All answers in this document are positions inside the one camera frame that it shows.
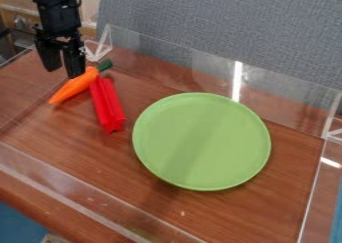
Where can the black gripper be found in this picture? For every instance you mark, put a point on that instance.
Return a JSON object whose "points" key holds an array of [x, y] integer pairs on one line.
{"points": [[60, 23]]}

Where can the orange toy carrot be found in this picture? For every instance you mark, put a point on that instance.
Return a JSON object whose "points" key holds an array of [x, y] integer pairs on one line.
{"points": [[80, 83]]}

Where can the wooden shelf with knob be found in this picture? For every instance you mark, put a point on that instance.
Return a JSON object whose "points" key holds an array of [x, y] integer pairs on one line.
{"points": [[21, 19]]}

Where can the green round plate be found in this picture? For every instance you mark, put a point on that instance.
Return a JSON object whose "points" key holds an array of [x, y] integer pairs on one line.
{"points": [[200, 141]]}

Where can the clear acrylic triangle bracket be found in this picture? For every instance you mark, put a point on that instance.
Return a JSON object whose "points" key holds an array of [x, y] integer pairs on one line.
{"points": [[96, 49]]}

